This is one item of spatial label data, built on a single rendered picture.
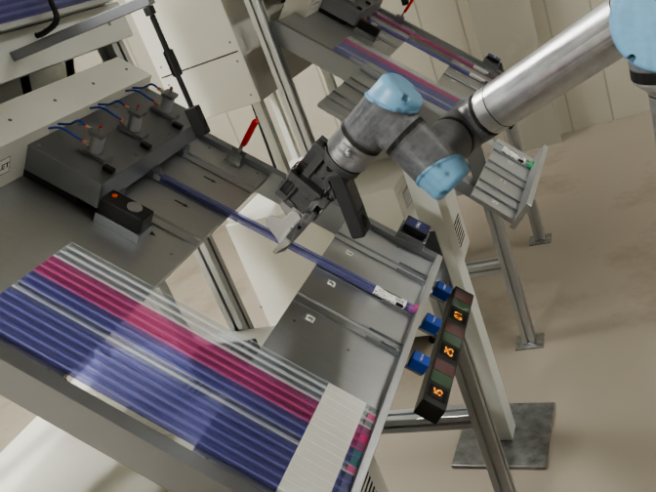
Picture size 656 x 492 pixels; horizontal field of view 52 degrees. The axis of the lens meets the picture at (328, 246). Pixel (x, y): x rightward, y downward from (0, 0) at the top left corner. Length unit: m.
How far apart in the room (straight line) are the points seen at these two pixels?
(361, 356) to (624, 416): 1.08
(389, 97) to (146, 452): 0.57
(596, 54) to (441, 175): 0.26
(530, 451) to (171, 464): 1.26
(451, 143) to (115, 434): 0.61
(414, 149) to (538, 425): 1.17
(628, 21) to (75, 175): 0.79
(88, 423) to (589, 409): 1.47
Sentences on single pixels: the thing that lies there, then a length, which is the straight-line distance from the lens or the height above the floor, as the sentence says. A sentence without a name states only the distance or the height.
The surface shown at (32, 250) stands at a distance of 1.05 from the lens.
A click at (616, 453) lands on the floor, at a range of 1.90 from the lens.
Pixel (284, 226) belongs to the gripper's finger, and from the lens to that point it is 1.13.
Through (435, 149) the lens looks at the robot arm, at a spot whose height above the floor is 1.01.
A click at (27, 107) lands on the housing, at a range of 1.21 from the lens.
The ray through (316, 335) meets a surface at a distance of 1.05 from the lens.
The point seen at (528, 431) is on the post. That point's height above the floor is 0.01.
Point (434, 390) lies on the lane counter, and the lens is 1.09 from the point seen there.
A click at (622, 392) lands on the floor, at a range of 2.07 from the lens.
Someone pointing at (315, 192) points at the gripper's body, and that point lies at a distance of 1.08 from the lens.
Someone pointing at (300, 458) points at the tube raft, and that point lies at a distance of 0.88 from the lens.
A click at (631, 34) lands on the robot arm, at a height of 1.13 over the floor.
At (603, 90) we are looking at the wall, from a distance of 4.17.
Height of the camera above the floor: 1.29
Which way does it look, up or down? 21 degrees down
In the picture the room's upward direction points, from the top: 21 degrees counter-clockwise
